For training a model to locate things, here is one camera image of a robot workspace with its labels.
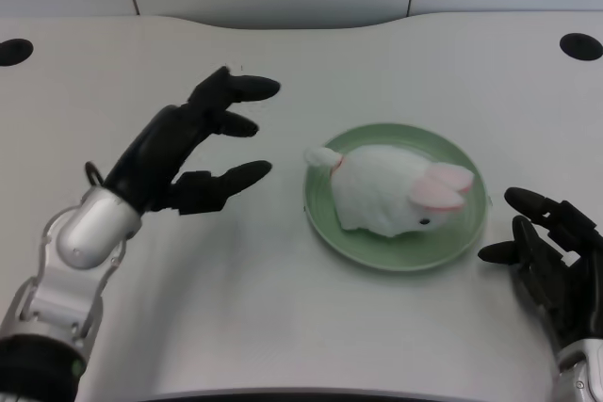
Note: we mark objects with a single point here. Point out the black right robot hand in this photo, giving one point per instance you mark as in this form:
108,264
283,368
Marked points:
551,261

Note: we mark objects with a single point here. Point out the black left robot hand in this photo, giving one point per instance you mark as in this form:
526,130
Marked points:
174,148

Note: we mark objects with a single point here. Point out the white plush rabbit doll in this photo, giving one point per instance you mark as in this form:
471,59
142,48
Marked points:
391,195

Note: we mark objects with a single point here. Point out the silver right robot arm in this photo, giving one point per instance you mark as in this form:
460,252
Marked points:
579,369

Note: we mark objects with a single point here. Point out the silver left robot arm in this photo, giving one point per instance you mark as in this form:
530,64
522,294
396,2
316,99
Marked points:
70,270

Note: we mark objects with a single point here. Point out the green round plate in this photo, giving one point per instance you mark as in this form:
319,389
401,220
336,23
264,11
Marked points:
325,228

